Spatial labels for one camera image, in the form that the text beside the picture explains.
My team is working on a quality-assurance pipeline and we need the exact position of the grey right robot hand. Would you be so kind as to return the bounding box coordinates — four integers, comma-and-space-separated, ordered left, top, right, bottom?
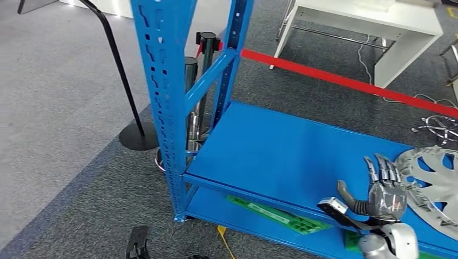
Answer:
336, 153, 409, 222

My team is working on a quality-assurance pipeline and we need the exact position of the grey plastic wheel hubcap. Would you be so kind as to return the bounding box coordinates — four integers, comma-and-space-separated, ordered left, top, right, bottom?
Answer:
393, 146, 458, 242

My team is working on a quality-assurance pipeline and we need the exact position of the blue metal shelf rack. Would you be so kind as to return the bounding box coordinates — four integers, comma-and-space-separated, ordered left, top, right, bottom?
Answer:
129, 0, 458, 259

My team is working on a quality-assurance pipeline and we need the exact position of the black stool chrome base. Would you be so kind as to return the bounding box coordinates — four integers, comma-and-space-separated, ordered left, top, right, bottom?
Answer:
411, 115, 458, 146

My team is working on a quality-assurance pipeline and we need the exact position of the red barrier belt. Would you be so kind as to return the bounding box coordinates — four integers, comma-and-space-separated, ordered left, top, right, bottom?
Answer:
194, 33, 458, 119

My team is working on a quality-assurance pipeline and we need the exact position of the white desk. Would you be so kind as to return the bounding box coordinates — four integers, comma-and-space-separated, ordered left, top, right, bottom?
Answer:
269, 0, 444, 90

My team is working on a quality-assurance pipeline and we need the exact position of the black curved floor stand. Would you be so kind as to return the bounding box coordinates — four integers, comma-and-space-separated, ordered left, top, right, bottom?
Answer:
17, 0, 159, 152

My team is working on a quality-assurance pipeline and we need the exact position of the white lit podium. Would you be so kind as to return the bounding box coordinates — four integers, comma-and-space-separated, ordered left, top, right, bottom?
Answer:
59, 0, 135, 18

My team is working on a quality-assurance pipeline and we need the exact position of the white floor cable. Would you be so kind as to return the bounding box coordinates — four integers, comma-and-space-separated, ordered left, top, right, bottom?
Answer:
357, 33, 458, 110

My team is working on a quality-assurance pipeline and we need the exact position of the grey metal frame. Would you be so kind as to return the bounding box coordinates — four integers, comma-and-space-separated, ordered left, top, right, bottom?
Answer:
439, 33, 458, 86

